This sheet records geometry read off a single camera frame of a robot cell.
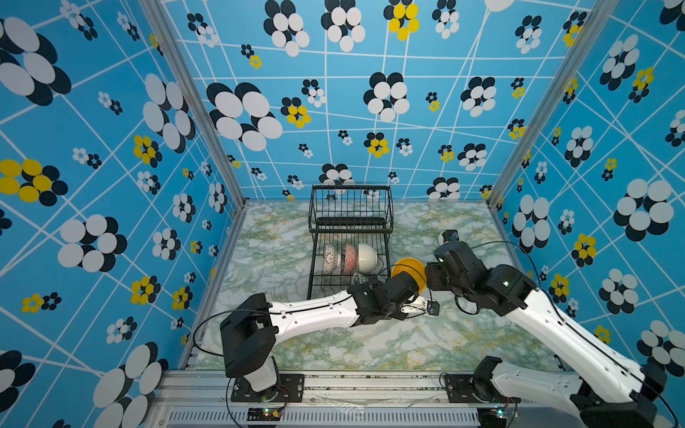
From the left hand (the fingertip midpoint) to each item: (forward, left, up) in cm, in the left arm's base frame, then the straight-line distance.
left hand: (411, 286), depth 77 cm
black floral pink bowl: (+12, +18, -5) cm, 22 cm away
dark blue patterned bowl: (+9, +15, -12) cm, 22 cm away
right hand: (+1, -6, +8) cm, 10 cm away
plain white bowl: (+14, +12, -6) cm, 19 cm away
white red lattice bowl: (+12, +24, -5) cm, 28 cm away
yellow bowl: (-4, +3, +17) cm, 18 cm away
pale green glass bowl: (+3, -4, +19) cm, 20 cm away
